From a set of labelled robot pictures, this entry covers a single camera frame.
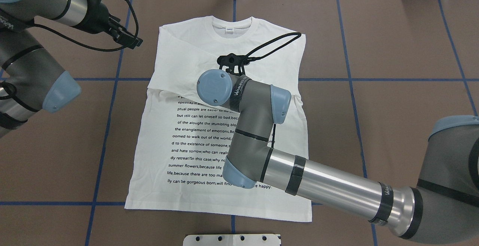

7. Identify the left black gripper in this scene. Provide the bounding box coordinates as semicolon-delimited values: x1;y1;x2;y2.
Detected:
77;0;143;49

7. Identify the white printed t-shirt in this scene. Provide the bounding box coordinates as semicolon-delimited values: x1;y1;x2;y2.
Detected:
124;16;312;222

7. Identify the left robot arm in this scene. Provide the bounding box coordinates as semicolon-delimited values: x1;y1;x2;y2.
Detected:
0;0;142;136

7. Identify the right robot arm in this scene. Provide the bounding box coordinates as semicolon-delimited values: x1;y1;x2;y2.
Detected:
196;69;479;244

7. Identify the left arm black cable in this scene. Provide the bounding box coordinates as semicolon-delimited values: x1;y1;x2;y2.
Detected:
32;0;135;52

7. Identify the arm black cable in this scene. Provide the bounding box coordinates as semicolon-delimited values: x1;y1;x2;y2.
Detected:
245;32;302;64
32;0;135;52

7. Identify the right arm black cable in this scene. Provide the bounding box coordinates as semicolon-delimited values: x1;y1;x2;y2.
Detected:
245;32;302;64

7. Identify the white camera pole with base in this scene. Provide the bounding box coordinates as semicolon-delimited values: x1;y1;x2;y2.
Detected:
183;234;282;246

